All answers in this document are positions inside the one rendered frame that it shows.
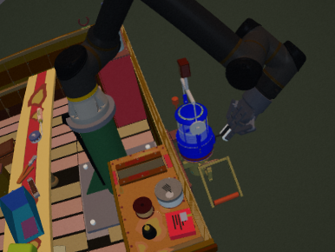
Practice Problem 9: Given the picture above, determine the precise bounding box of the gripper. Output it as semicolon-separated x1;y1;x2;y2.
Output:
219;98;258;143

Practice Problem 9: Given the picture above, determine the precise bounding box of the blue lantern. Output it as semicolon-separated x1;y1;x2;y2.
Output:
174;102;217;162

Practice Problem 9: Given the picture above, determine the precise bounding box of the green transom socket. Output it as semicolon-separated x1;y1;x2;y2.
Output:
182;159;205;177

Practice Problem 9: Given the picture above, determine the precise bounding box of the white lantern bail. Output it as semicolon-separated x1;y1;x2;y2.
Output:
180;76;205;136

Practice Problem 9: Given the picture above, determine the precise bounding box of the dark red clip block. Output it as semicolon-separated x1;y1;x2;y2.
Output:
176;57;192;79

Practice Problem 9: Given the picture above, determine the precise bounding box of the wooden dinghy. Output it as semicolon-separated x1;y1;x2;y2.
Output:
0;24;219;252

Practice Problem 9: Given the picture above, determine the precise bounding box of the grey spool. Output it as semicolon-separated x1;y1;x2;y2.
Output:
154;176;185;209

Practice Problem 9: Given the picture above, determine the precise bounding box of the brown and grey tray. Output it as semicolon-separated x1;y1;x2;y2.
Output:
115;151;169;187

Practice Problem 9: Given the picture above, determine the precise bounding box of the red flat box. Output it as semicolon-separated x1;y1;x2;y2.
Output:
165;208;197;241

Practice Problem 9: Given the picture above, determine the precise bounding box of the dark red spool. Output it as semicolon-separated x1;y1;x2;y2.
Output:
132;196;154;220

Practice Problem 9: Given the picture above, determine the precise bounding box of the red mat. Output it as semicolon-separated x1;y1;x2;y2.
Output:
97;55;148;129

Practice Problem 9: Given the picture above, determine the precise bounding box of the black round knob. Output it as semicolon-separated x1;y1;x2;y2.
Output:
141;223;158;241

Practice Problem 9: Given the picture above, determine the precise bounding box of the orange panel board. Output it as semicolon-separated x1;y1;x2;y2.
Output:
108;144;215;252

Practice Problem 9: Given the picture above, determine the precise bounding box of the yellow plank with red stripe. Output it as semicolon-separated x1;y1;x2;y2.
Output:
2;68;57;252

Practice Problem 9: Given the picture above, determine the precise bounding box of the blue grey disc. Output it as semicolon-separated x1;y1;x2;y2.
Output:
29;129;43;144

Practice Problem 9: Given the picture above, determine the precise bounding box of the brown small block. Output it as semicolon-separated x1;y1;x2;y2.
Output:
26;176;41;199

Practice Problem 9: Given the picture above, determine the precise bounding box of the brown box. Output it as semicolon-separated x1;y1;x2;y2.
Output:
0;138;16;167

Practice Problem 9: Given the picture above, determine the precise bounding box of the blue box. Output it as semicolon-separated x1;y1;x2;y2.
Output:
0;185;45;244

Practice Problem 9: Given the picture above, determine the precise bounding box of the light green block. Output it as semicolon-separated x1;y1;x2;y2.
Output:
6;242;38;252

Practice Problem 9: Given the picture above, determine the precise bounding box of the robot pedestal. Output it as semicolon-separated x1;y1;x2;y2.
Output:
76;117;159;235

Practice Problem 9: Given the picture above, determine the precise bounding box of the pink handled screwdriver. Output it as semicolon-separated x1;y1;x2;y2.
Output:
36;107;44;133

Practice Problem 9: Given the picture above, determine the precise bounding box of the orange handled tool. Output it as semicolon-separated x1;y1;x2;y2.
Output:
16;155;38;185

